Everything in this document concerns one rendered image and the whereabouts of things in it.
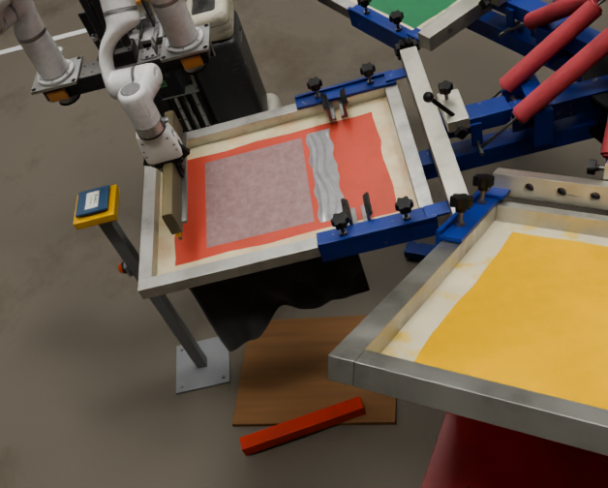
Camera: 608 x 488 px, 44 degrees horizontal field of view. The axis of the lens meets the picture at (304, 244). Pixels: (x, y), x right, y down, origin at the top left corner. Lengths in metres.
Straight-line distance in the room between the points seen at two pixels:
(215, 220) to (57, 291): 1.62
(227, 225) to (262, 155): 0.27
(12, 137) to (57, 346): 1.63
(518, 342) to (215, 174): 1.28
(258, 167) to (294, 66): 2.03
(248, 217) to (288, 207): 0.11
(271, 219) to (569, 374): 1.13
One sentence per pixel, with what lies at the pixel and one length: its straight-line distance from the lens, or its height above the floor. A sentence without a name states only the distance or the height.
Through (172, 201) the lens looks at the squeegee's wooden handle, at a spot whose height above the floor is 1.14.
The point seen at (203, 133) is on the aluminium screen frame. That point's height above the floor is 0.99.
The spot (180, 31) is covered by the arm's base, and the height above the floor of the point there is 1.20.
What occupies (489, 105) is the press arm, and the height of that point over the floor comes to 1.04.
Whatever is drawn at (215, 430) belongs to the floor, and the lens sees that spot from 2.85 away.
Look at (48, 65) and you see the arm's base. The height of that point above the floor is 1.20.
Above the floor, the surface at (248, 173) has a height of 0.96.
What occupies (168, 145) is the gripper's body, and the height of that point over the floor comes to 1.20.
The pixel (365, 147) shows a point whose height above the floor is 0.96.
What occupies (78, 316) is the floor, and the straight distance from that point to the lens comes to 3.44.
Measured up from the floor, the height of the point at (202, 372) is 0.01.
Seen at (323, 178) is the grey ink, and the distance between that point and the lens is 2.07.
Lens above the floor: 2.39
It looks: 48 degrees down
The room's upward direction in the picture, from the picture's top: 21 degrees counter-clockwise
